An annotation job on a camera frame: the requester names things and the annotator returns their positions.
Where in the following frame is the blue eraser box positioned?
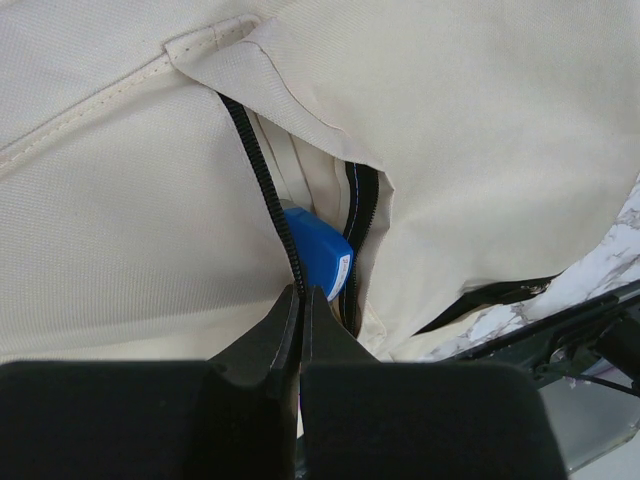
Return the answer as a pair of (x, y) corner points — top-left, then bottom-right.
(280, 199), (355, 302)

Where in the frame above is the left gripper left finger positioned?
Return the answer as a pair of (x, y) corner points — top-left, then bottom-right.
(1, 288), (300, 479)

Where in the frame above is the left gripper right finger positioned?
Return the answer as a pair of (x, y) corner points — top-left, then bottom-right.
(301, 288), (563, 479)

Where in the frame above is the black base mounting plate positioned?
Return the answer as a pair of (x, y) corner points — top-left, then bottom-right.
(414, 277), (639, 397)

